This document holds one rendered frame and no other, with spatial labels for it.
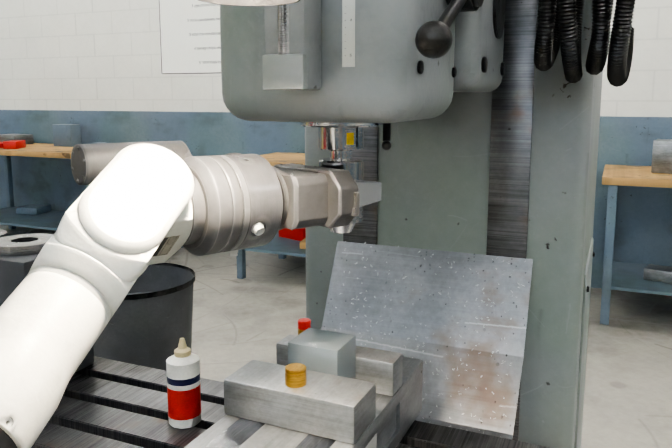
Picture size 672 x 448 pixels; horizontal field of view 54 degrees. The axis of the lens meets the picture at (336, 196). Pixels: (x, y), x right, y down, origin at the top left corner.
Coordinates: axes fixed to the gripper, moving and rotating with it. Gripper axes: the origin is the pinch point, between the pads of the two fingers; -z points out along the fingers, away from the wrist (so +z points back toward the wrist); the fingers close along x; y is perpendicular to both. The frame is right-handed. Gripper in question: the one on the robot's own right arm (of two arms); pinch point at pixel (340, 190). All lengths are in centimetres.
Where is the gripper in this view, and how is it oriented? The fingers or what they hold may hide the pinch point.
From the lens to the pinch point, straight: 69.4
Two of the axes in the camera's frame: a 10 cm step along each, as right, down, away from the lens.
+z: -7.5, 0.8, -6.6
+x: -6.7, -1.1, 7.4
